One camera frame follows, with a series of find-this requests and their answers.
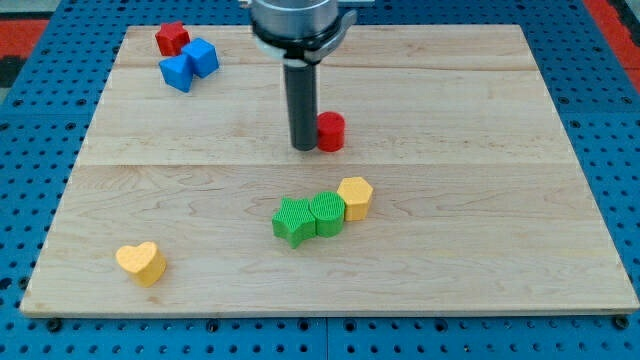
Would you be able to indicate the green cylinder block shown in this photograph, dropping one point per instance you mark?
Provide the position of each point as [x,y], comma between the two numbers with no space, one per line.
[328,210]

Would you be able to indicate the light wooden board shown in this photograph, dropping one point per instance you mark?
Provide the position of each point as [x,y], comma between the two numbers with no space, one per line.
[456,193]

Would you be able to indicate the green star block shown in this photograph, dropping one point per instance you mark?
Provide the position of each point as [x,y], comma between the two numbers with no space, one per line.
[294,221]

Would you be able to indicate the red cylinder block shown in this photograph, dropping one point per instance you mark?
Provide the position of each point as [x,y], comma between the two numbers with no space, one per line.
[331,131]

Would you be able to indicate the yellow heart block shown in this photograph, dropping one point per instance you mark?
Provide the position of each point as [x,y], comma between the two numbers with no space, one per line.
[145,263]

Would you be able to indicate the yellow hexagon block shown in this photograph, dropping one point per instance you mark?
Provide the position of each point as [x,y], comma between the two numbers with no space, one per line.
[357,194]

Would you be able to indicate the red star block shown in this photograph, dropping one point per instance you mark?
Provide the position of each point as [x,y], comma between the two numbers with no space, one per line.
[171,38]

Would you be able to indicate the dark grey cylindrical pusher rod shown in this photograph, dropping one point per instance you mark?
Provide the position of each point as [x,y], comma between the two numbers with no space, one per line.
[301,99]

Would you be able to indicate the blue cube block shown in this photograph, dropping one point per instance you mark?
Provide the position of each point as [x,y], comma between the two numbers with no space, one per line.
[203,56]

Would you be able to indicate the blue triangle block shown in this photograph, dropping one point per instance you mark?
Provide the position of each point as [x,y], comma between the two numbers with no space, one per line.
[178,72]

